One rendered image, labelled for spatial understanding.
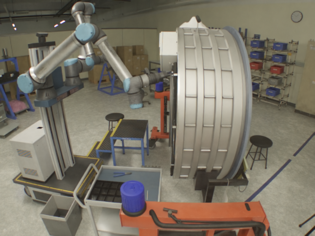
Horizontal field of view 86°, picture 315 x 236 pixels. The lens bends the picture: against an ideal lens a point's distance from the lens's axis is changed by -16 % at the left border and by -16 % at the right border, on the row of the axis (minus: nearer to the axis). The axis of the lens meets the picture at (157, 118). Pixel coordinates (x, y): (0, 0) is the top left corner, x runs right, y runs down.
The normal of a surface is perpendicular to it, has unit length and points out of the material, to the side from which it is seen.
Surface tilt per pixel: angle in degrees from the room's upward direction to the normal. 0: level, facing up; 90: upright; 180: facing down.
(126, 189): 0
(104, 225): 0
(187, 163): 109
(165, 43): 42
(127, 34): 90
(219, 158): 104
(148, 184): 0
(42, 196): 90
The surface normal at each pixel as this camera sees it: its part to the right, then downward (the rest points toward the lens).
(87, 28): 0.04, 0.33
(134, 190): 0.00, -0.92
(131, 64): 0.58, 0.32
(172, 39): -0.04, -0.42
